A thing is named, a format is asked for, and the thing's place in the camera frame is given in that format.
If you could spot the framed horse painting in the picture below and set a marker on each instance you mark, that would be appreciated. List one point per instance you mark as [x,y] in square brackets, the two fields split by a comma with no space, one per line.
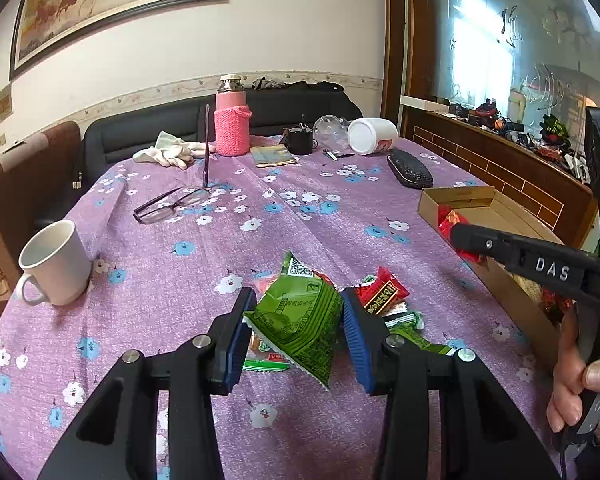
[115,5]

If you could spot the white cloth gloves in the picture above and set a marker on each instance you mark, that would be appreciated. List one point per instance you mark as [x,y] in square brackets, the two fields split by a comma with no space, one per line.
[167,152]

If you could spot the cardboard box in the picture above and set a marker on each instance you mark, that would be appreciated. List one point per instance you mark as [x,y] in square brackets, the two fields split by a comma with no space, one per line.
[460,197]

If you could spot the clear plastic cup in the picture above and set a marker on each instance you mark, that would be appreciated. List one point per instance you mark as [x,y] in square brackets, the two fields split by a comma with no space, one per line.
[330,130]

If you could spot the wall outlet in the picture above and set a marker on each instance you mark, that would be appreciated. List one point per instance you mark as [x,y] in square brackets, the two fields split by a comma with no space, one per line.
[1,140]

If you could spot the white mug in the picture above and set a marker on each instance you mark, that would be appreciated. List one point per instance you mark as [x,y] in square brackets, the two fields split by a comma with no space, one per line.
[60,270]

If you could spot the pile of snack packets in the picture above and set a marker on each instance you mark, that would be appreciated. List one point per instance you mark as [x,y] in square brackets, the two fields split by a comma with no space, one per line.
[382,290]

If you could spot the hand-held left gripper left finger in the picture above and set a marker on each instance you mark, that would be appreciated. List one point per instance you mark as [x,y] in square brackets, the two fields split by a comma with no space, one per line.
[235,350]

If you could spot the black glasses case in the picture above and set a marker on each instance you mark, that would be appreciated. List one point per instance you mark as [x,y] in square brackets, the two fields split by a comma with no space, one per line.
[410,172]

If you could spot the brown chair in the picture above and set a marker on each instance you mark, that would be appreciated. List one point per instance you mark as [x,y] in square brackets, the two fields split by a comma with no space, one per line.
[25,175]

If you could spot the pink thermos with knitted sleeve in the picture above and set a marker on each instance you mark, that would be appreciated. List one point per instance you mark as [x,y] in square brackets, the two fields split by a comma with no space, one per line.
[232,130]

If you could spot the dark clothing on sofa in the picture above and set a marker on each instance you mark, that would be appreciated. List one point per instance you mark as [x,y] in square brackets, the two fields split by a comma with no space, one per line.
[305,85]

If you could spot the flat white box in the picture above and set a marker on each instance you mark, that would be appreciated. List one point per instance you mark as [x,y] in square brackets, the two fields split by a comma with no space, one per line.
[422,102]

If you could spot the dark sofa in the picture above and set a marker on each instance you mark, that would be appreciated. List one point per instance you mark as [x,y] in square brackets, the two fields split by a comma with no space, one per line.
[145,130]

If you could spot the clutter of small things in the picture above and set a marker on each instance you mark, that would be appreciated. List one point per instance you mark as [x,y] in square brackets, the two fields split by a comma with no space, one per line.
[530,130]

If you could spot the small wall plaque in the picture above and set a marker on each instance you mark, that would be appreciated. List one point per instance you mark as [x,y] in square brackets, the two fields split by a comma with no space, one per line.
[2,105]

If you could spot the white plastic jar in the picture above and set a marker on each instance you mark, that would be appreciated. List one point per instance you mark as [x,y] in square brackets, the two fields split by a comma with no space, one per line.
[372,136]

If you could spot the small metal nail clipper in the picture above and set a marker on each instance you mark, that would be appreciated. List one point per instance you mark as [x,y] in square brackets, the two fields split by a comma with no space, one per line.
[337,155]

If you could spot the person's right hand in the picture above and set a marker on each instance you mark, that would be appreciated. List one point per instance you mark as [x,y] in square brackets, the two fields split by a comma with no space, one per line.
[567,385]

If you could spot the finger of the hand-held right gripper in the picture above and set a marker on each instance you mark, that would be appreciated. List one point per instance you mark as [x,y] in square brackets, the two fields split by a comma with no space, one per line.
[482,242]

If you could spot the dark-framed eyeglasses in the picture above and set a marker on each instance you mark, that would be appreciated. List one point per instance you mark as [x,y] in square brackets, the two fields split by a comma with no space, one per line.
[155,210]

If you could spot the small fabric notebook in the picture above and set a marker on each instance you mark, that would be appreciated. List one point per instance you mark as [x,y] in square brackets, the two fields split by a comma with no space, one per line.
[274,156]

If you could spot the wooden glass partition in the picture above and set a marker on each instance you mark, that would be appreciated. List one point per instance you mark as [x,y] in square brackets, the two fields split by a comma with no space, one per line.
[480,35]

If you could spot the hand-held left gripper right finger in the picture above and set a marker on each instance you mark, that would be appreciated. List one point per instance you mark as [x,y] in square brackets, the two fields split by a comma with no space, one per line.
[359,342]

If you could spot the crinkled red snack wrapper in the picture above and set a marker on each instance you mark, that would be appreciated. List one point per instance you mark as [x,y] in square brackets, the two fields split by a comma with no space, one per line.
[452,225]

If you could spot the small black cup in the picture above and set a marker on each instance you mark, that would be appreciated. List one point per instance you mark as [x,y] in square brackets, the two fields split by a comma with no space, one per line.
[300,142]

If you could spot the green snack packet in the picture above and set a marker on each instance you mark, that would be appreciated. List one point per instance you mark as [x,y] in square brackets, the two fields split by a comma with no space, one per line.
[300,315]

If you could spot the purple floral tablecloth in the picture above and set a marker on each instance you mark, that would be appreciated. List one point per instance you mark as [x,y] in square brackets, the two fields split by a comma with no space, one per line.
[180,270]

